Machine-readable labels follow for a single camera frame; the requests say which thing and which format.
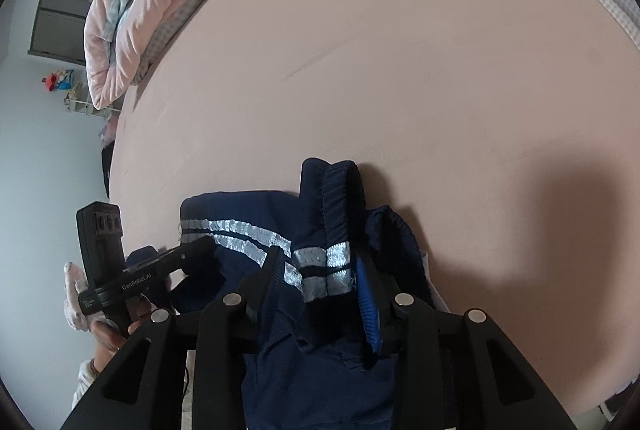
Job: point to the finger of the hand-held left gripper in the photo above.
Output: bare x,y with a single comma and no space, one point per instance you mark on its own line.
185,255

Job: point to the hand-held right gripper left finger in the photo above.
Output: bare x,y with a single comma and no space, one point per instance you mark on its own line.
260,285

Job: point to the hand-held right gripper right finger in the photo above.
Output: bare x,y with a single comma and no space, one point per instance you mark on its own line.
370,310

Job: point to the navy pants with silver stripes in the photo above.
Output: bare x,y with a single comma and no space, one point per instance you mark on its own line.
310,360

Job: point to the person's left forearm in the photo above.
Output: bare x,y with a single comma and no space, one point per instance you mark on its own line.
85,380

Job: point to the person's left hand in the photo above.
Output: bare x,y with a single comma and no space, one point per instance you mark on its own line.
112,335

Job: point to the white shelf rack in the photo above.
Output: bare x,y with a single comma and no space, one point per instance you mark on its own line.
85,103

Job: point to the colourful doll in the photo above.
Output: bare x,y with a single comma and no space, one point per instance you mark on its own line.
57,81

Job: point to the bed with pink sheet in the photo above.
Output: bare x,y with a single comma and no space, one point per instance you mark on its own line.
400,85

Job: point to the grey cabinet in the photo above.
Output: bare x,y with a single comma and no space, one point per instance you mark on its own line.
57,25

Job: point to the pink floral quilt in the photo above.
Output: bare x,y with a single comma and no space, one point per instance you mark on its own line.
150,10

